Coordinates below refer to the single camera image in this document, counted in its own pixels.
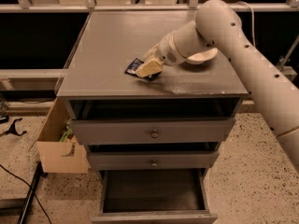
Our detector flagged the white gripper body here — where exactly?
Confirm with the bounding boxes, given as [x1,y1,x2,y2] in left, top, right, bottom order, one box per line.
[156,32,186,66]

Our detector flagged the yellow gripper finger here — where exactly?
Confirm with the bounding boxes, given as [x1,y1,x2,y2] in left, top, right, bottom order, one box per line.
[142,44,158,60]
[135,58,164,77]

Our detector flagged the blueberry rxbar dark wrapper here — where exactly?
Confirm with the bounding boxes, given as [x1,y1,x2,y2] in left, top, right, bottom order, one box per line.
[124,58,160,81]

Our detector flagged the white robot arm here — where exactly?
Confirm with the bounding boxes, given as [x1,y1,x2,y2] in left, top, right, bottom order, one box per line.
[135,0,299,171]

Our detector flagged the grey drawer cabinet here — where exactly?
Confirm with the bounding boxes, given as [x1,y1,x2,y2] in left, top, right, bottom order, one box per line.
[56,9,253,224]

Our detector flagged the grey top drawer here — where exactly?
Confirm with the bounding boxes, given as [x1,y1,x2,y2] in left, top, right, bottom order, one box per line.
[71,119,235,145]

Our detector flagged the grey drawer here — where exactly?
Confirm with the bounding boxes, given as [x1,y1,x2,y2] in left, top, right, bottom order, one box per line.
[91,169,218,224]
[88,151,219,171]
[71,119,235,145]

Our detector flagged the grey middle drawer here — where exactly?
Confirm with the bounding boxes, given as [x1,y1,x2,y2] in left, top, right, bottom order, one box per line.
[88,151,219,171]

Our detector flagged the grey bottom drawer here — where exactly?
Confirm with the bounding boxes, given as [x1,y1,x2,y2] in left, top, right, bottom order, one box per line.
[91,169,218,224]

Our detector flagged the white paper bowl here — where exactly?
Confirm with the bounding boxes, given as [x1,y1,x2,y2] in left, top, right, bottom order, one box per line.
[186,48,218,65]

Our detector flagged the green packet in box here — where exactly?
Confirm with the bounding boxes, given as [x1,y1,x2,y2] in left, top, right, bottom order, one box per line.
[60,119,73,142]

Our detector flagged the cardboard box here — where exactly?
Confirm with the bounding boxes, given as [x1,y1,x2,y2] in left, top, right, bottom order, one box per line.
[36,99,90,174]

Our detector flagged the black clamp tool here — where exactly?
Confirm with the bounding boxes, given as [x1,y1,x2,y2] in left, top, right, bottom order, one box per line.
[0,118,26,137]

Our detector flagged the black floor bar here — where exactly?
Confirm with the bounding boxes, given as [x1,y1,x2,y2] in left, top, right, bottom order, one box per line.
[17,162,43,224]

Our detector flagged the white cable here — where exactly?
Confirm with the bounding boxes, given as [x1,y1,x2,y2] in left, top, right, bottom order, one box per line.
[235,1,258,49]

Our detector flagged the metal rail frame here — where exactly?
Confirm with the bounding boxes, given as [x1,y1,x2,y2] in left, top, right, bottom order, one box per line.
[0,0,299,70]

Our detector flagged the black floor cable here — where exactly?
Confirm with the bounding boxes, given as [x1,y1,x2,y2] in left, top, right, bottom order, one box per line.
[0,163,53,224]

